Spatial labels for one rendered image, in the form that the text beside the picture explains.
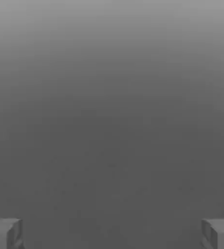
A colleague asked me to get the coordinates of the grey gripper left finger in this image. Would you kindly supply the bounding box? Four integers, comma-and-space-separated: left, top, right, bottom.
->
0, 218, 24, 249

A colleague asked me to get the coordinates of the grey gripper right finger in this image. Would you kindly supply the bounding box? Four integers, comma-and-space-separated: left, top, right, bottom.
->
200, 218, 224, 249

